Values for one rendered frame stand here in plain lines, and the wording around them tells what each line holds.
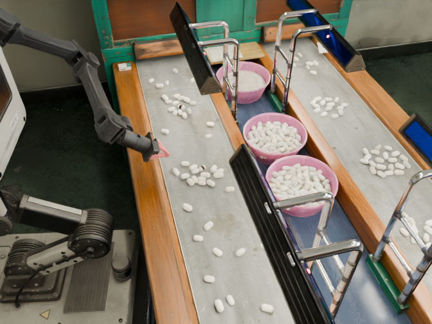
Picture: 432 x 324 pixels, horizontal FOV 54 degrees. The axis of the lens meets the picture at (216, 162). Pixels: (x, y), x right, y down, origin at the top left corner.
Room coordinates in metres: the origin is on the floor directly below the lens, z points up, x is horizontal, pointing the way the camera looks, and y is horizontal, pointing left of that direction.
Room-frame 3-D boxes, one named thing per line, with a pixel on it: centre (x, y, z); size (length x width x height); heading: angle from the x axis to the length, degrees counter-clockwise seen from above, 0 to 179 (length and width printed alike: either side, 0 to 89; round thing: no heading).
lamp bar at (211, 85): (1.54, 0.09, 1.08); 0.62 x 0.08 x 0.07; 15
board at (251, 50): (1.98, -0.08, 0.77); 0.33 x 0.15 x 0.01; 105
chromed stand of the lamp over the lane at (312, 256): (0.62, -0.23, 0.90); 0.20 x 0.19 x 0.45; 15
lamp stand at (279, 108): (1.66, -0.37, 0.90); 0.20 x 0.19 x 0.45; 15
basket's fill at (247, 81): (1.77, -0.13, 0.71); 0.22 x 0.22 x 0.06
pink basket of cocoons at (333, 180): (1.08, -0.32, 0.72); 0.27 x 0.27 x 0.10
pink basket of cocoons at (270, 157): (1.35, -0.25, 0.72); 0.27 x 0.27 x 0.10
